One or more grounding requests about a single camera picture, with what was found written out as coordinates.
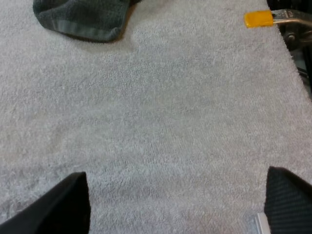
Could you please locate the orange-tipped metal clamp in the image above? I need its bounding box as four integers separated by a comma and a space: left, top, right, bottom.
244, 9, 312, 52

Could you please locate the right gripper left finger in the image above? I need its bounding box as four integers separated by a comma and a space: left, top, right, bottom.
0, 172, 91, 234

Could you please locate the grey-green towel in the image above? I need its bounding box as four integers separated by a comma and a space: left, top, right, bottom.
33, 0, 134, 43

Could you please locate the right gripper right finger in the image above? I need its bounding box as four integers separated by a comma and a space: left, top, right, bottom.
264, 166, 312, 234

